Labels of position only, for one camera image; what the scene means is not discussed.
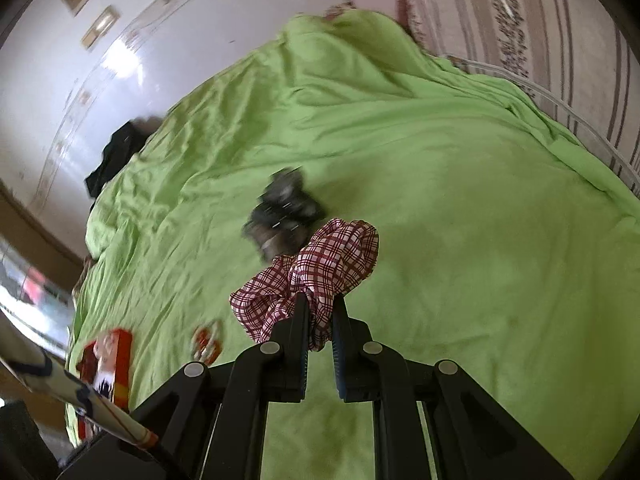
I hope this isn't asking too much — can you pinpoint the green bedsheet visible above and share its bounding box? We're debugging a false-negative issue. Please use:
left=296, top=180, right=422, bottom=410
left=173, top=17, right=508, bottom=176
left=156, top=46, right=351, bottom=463
left=65, top=9, right=640, bottom=480

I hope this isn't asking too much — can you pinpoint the red plaid scrunchie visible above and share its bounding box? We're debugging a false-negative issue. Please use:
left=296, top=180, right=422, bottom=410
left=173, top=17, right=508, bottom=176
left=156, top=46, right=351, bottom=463
left=229, top=218, right=380, bottom=354

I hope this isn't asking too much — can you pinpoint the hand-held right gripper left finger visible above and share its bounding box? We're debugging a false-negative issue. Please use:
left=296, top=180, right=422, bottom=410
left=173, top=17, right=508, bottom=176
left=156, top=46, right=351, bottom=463
left=131, top=292, right=310, bottom=480

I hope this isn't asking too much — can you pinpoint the small wooden wall frame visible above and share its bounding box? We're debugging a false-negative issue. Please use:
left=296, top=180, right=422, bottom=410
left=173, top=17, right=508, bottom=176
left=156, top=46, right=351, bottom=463
left=81, top=6, right=121, bottom=50

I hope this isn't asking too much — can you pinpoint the grey scrunchie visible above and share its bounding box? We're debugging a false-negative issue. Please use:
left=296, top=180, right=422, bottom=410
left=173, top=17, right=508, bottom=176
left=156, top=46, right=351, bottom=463
left=242, top=167, right=329, bottom=264

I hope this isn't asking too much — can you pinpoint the white cord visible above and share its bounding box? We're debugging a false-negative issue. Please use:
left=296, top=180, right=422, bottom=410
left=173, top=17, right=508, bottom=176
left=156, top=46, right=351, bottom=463
left=447, top=54, right=640, bottom=186

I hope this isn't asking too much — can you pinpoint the small red white packet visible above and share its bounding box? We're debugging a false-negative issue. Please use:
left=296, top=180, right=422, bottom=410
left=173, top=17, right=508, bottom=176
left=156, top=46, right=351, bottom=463
left=192, top=322, right=224, bottom=365

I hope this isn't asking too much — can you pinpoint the black cloth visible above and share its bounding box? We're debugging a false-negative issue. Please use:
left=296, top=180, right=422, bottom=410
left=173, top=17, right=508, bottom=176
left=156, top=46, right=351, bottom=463
left=84, top=117, right=162, bottom=199

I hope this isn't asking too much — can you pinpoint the red orange box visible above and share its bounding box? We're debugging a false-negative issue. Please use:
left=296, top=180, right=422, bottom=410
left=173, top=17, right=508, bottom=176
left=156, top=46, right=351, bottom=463
left=75, top=328, right=134, bottom=442

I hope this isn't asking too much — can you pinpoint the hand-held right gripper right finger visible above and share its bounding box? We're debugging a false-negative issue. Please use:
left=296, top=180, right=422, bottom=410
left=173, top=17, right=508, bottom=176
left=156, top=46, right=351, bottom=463
left=330, top=294, right=572, bottom=480

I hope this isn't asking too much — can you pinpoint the white printed rod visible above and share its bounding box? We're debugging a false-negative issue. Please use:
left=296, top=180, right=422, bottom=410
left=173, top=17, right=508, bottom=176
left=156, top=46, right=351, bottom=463
left=0, top=344, right=160, bottom=448

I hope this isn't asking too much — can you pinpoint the striped floral mattress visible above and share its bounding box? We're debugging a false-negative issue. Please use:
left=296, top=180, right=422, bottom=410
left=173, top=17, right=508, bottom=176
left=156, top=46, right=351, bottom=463
left=395, top=0, right=640, bottom=187

